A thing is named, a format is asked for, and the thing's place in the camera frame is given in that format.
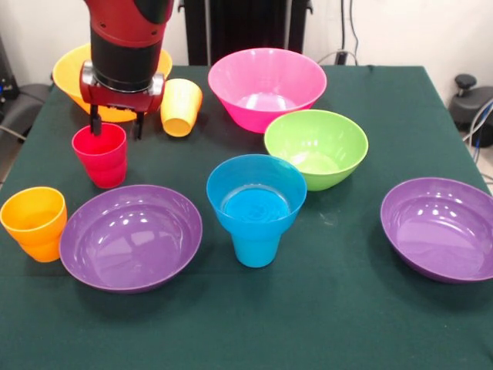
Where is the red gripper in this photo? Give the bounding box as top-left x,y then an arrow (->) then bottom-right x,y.
79,60 -> 167,141

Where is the red plastic cup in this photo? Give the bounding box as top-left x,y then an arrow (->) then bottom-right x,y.
71,123 -> 129,190

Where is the yellow orange plastic cup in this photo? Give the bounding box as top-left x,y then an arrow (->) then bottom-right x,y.
159,78 -> 204,138

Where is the small blue plastic bowl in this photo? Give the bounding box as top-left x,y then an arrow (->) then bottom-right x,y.
206,153 -> 308,237

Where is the shallow purple plastic bowl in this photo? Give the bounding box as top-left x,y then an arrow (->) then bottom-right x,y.
59,184 -> 204,295
380,177 -> 493,285

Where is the large pink plastic bowl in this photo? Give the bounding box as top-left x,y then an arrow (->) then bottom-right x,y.
207,47 -> 328,134

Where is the blue plastic cup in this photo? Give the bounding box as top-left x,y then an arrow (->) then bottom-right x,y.
230,227 -> 285,269

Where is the large orange plastic bowl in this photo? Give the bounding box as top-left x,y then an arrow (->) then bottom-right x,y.
52,42 -> 173,123

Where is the black grey chair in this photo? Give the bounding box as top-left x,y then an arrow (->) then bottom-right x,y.
0,82 -> 53,140

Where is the black equipment box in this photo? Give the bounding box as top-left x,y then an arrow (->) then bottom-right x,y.
0,36 -> 20,102

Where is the green plastic bowl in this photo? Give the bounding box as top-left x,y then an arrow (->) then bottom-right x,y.
263,109 -> 370,192

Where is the dark green tablecloth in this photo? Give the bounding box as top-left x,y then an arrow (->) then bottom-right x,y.
0,64 -> 493,370

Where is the black stand with knob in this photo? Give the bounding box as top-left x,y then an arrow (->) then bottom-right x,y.
448,74 -> 493,132

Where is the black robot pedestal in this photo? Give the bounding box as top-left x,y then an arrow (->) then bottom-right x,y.
175,0 -> 314,66

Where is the light blue cable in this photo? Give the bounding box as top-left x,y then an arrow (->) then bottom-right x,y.
461,98 -> 493,146

